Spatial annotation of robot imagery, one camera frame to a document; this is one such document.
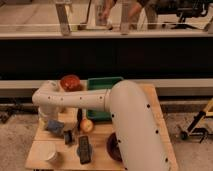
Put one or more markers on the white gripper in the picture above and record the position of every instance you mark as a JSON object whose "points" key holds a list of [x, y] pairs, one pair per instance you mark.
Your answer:
{"points": [[51, 113]]}

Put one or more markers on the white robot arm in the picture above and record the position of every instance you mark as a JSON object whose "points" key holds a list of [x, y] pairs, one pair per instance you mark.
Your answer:
{"points": [[140, 143]]}

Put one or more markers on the wooden table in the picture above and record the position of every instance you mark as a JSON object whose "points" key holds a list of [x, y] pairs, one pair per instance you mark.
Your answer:
{"points": [[68, 160]]}

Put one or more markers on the yellow apple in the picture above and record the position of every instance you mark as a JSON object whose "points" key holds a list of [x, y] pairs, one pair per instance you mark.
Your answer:
{"points": [[86, 125]]}

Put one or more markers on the black remote control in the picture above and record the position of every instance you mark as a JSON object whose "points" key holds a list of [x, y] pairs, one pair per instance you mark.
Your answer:
{"points": [[84, 145]]}

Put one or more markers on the white cup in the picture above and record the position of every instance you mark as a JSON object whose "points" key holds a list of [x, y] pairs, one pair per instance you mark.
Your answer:
{"points": [[51, 156]]}

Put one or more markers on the dark brown plate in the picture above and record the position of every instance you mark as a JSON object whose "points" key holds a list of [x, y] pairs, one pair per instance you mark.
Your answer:
{"points": [[113, 148]]}

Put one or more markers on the red brown bowl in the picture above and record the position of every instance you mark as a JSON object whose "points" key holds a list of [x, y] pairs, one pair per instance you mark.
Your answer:
{"points": [[70, 83]]}

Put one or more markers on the green plastic bin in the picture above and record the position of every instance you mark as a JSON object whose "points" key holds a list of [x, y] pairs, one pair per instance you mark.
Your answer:
{"points": [[96, 84]]}

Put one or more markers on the yellow black cart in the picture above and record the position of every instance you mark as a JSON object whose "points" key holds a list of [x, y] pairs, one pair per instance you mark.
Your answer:
{"points": [[199, 126]]}

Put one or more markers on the black handled utensil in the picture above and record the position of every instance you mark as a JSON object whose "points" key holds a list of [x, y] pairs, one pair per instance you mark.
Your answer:
{"points": [[79, 118]]}

